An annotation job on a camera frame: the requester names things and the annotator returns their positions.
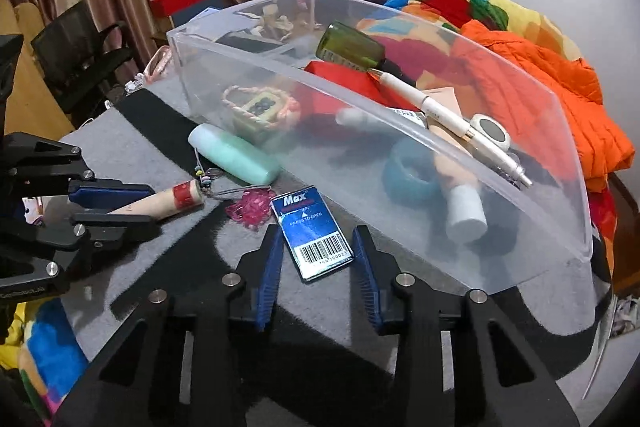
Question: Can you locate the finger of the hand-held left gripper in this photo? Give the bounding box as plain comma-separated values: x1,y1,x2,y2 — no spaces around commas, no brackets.
30,213,162,278
2,132,156,214

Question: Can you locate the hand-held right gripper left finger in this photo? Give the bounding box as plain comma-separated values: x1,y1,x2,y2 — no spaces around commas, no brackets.
52,224,286,427

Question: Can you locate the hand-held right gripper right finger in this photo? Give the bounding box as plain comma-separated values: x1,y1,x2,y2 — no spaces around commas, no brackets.
351,226,581,427

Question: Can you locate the wooden stamp with keychain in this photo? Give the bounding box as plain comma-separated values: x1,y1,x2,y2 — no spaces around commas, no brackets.
107,152,251,220

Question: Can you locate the blue staple box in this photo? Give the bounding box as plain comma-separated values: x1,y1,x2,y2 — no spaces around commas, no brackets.
270,184,355,283

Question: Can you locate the teal tape roll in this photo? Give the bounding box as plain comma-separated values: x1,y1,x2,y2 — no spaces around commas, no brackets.
382,142,443,202

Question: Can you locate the beige tube with white cap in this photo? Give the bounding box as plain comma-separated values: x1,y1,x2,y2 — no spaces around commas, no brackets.
425,87,488,244

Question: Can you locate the mint green tube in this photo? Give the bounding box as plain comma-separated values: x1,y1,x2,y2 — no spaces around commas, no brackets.
188,123,282,184

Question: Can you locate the clear plastic bin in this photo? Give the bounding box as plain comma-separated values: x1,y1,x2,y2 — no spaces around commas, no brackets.
166,0,594,295

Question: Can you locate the white printed tube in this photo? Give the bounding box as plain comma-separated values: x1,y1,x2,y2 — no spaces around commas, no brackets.
336,106,430,132

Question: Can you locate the cream case with black dots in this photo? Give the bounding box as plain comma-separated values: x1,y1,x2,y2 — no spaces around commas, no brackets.
239,92,281,128

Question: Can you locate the pink braided bracelet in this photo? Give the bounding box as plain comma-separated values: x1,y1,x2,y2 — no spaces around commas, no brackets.
221,84,301,142

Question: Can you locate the white pen with gold trim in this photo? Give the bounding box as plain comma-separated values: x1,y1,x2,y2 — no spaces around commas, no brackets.
369,68,534,188

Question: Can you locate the white bandage roll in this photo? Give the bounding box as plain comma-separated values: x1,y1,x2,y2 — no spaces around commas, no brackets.
470,113,512,154

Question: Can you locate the red foil pouch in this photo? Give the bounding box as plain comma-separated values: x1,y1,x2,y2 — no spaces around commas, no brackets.
295,61,431,132

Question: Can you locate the dark green bottle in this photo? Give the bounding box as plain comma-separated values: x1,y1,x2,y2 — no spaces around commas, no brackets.
316,22,416,82

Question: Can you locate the grey and black blanket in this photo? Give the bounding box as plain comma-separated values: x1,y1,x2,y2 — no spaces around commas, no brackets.
55,87,616,427

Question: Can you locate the pink beaded charm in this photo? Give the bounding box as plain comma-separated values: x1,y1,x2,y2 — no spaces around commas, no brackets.
225,188,277,228

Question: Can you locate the colourful fleece blanket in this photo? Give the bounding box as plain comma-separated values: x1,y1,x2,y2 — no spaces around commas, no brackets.
0,297,91,427

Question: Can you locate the pink handbag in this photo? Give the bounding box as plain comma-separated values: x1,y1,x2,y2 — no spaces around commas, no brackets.
144,46,173,84

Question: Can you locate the black mesh chair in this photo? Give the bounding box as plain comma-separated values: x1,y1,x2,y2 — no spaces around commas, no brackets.
30,1,133,128

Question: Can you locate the orange puffer jacket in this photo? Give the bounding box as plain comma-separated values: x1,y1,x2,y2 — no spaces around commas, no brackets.
452,19,633,192

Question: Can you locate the colourful patchwork quilt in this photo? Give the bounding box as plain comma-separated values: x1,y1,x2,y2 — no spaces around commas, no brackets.
357,0,621,288

